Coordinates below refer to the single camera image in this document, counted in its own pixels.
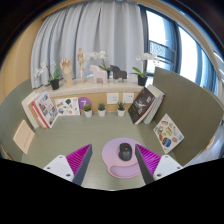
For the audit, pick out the ceiling lights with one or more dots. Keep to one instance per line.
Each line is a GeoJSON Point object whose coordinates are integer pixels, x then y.
{"type": "Point", "coordinates": [218, 56]}

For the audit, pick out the wooden desk back shelf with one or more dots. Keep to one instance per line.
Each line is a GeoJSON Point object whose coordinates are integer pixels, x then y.
{"type": "Point", "coordinates": [100, 90]}

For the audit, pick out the purple round number sign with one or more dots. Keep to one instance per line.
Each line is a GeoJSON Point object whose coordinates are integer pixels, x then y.
{"type": "Point", "coordinates": [85, 102]}

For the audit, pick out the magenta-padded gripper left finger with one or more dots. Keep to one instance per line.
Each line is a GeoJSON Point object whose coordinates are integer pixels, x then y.
{"type": "Point", "coordinates": [58, 166]}

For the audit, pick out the olive desk divider panel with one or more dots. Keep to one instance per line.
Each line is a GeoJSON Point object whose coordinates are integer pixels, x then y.
{"type": "Point", "coordinates": [10, 110]}
{"type": "Point", "coordinates": [190, 106]}

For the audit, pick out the white sticker picture card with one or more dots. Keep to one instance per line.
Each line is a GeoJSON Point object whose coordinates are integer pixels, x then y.
{"type": "Point", "coordinates": [67, 106]}

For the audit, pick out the grey white curtain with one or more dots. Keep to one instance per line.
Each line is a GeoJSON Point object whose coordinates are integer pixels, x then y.
{"type": "Point", "coordinates": [93, 30]}

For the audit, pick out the wooden hand model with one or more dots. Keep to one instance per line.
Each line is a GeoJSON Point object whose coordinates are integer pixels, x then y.
{"type": "Point", "coordinates": [66, 68]}

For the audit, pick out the white orchid in black pot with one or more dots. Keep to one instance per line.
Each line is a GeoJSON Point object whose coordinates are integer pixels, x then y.
{"type": "Point", "coordinates": [55, 84]}
{"type": "Point", "coordinates": [142, 80]}
{"type": "Point", "coordinates": [98, 55]}

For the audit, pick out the wooden artist mannequin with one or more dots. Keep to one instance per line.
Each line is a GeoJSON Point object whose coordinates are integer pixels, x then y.
{"type": "Point", "coordinates": [81, 61]}

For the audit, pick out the food sticker sheet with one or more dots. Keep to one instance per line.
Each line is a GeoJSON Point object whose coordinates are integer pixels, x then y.
{"type": "Point", "coordinates": [168, 133]}

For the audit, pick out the black horse figurine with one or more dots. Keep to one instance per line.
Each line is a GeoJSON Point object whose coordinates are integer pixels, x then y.
{"type": "Point", "coordinates": [119, 72]}

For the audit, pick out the beige paper card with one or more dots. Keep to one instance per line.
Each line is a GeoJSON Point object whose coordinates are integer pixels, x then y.
{"type": "Point", "coordinates": [24, 136]}

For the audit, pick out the pink horse figurine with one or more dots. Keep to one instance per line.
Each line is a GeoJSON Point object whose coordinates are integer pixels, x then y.
{"type": "Point", "coordinates": [98, 73]}

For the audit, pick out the white wall socket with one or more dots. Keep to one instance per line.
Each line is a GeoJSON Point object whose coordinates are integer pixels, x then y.
{"type": "Point", "coordinates": [112, 98]}
{"type": "Point", "coordinates": [128, 98]}

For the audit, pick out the black cover book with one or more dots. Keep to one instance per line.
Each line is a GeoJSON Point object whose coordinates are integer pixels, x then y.
{"type": "Point", "coordinates": [141, 105]}

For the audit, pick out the black computer mouse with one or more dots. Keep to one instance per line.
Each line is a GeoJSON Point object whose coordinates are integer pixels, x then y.
{"type": "Point", "coordinates": [125, 152]}

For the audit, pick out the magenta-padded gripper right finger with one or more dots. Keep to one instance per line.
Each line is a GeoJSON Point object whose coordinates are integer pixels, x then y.
{"type": "Point", "coordinates": [166, 166]}

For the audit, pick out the purple mouse pad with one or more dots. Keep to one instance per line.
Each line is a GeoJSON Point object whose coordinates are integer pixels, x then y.
{"type": "Point", "coordinates": [111, 155]}

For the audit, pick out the white book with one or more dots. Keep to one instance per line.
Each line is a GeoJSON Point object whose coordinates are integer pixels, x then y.
{"type": "Point", "coordinates": [28, 106]}
{"type": "Point", "coordinates": [160, 103]}
{"type": "Point", "coordinates": [154, 101]}

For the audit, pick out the dark framed window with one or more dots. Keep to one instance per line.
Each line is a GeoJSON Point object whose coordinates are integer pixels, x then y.
{"type": "Point", "coordinates": [160, 36]}

